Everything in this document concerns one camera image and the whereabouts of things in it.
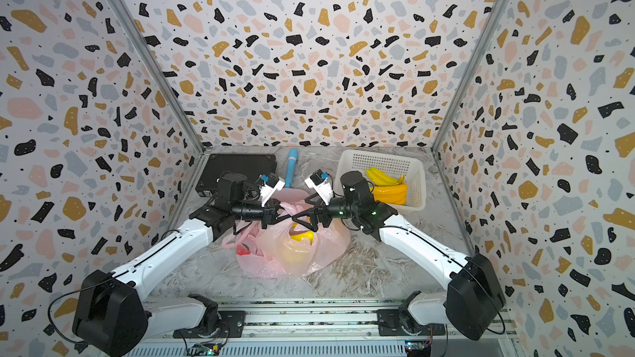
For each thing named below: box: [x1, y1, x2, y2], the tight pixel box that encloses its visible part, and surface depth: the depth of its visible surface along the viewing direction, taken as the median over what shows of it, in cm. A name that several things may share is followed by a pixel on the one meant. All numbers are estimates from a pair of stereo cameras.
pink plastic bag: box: [222, 188, 351, 279], surface depth 80 cm
